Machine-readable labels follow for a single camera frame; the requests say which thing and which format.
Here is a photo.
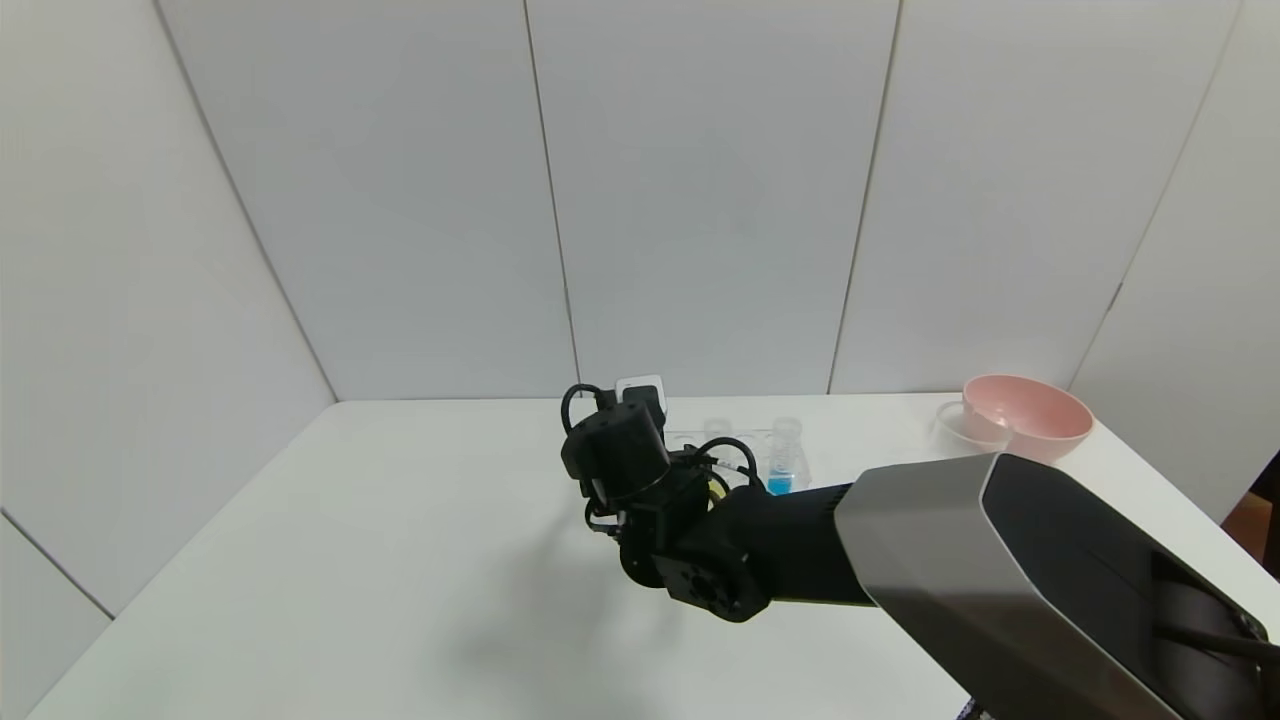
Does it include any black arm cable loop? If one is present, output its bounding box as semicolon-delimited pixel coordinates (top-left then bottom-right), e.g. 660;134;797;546
693;436;768;493

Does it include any test tube with blue pigment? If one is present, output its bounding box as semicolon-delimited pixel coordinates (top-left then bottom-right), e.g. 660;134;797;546
767;417;804;497

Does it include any clear plastic beaker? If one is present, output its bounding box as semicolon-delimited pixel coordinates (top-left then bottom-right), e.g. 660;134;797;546
934;400;1004;459

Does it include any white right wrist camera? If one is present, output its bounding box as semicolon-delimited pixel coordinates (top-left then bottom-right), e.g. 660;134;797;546
614;375;669;423

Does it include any clear acrylic test tube rack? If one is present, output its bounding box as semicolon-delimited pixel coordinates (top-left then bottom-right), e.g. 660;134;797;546
663;428;812;498

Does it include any pink bowl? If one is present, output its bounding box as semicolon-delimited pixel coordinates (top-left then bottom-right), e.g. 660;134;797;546
961;375;1095;466

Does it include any black camera cable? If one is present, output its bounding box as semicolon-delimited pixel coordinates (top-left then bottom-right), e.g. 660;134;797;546
560;382;617;437

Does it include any test tube with yellow pigment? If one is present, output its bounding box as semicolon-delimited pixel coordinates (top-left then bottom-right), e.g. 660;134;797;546
702;419;733;498

